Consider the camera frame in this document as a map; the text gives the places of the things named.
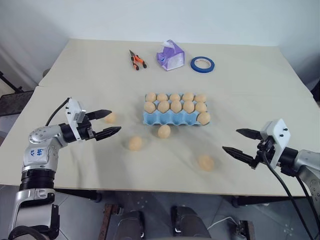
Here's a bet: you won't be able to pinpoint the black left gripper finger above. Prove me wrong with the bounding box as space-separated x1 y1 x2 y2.
94 126 122 142
86 108 113 121

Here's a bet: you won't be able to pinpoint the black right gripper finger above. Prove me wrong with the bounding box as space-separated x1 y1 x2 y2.
222 145 258 168
235 128 263 141

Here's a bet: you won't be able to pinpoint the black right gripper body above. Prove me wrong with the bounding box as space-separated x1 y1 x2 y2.
250 136 276 171

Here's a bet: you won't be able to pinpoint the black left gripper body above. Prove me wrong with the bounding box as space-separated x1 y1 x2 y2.
76 119 98 143

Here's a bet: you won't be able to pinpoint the blue egg carton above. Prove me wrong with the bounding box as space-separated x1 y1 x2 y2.
142 93 212 127

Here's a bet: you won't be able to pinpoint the orange black pliers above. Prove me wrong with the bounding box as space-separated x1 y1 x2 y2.
128 49 148 72

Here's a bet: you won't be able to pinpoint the rusty brown metal base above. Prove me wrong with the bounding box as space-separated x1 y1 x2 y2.
234 219 256 240
97 203 124 240

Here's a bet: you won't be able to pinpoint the black stand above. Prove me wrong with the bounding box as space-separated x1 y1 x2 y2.
0 70 35 117

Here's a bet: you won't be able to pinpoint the blue tape roll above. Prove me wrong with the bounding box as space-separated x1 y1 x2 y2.
190 56 216 74

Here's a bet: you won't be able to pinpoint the dark rounded shape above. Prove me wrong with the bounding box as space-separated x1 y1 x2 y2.
170 205 211 240
116 210 145 240

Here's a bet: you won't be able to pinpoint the purple tissue pack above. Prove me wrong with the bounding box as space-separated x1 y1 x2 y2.
155 39 186 72

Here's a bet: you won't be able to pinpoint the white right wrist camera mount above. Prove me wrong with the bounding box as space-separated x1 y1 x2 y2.
259 118 292 169

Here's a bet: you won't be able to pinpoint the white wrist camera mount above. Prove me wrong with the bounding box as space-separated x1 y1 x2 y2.
64 97 87 136
259 118 292 169

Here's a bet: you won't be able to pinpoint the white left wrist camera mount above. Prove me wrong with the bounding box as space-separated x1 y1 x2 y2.
64 97 87 136

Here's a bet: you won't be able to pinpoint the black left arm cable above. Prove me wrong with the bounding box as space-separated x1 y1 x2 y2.
44 96 70 126

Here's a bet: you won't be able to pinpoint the black table frame bar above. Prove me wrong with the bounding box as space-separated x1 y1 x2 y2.
231 195 315 208
54 188 103 203

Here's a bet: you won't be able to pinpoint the white floor cable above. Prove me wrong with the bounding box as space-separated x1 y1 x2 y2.
206 215 239 231

